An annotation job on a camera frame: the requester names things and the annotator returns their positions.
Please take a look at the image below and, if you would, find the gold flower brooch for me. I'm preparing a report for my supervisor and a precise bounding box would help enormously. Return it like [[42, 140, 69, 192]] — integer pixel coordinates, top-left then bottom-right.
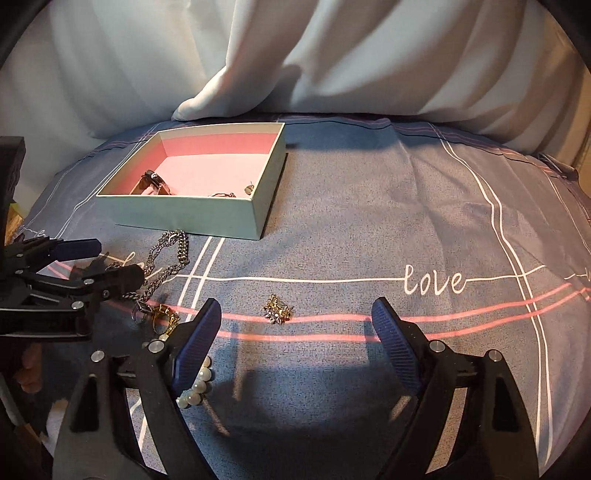
[[263, 294, 294, 324]]

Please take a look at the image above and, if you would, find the gold strap wristwatch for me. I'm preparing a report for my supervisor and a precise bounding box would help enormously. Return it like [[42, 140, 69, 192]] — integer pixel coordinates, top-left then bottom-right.
[[130, 170, 171, 196]]

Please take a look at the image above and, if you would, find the blue-grey patterned bedsheet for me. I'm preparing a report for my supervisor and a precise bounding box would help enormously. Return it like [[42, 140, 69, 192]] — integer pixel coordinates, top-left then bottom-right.
[[18, 112, 591, 480]]

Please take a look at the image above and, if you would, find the teal box pink interior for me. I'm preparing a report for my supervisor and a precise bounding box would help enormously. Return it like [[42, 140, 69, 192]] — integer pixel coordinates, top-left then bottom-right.
[[96, 122, 287, 240]]

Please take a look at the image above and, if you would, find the white pearl bracelet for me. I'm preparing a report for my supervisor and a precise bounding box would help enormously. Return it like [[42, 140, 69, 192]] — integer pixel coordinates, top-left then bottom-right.
[[175, 354, 216, 410]]

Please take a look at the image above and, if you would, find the white curtain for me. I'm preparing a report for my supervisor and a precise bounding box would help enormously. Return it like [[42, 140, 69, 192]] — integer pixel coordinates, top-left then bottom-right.
[[1, 1, 590, 208]]

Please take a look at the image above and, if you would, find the operator hand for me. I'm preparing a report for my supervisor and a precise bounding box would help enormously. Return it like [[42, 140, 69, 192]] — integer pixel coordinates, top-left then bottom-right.
[[14, 343, 42, 394]]

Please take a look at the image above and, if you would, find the chunky gold ring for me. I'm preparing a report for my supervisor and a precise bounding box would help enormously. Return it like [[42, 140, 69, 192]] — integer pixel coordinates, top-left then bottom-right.
[[146, 303, 182, 336]]

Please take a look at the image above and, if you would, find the dark metal chain bracelet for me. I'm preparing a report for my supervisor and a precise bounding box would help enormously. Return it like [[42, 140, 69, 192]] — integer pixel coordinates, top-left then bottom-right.
[[106, 229, 191, 319]]

